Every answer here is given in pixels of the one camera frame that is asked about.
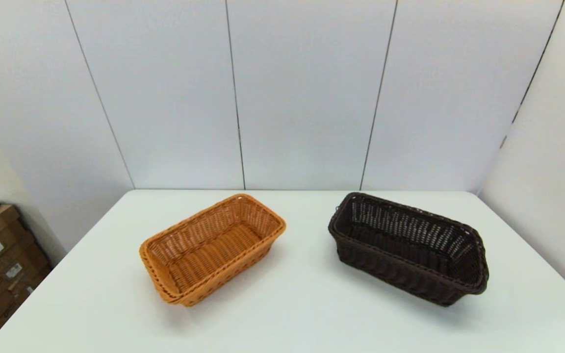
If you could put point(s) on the dark brown wicker basket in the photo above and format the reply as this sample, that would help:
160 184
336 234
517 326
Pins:
400 274

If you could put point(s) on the orange wicker basket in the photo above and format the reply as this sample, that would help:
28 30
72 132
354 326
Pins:
204 255

